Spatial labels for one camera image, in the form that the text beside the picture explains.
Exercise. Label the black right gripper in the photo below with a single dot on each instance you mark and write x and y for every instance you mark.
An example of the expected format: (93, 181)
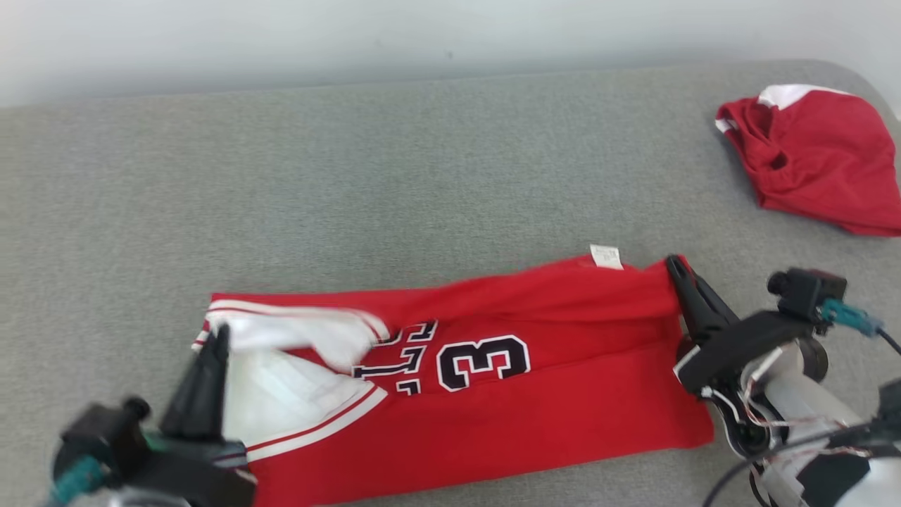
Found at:
(739, 345)

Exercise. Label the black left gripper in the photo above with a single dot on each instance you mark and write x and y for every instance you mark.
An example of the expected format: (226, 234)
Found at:
(190, 472)

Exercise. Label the red basketball jersey white sleeves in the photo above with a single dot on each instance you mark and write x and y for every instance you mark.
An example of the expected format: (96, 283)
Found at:
(563, 394)

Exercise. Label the red shorts white waistband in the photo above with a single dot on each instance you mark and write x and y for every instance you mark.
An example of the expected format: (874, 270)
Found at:
(823, 155)

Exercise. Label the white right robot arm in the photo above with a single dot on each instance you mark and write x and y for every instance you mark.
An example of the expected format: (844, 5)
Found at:
(795, 408)

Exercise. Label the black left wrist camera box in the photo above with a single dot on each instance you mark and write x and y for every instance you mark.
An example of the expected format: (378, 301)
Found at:
(105, 436)

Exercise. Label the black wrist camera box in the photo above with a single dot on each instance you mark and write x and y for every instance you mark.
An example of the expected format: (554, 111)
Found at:
(809, 292)
(105, 436)

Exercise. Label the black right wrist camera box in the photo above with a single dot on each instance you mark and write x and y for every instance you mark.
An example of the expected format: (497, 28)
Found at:
(809, 292)

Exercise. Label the teal left camera plug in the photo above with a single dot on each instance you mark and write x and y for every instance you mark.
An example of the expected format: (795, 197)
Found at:
(74, 479)

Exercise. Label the teal camera plug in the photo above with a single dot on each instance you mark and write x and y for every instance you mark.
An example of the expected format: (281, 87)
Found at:
(74, 479)
(852, 317)

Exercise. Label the teal right camera plug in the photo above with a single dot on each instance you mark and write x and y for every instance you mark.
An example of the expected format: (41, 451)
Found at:
(852, 317)

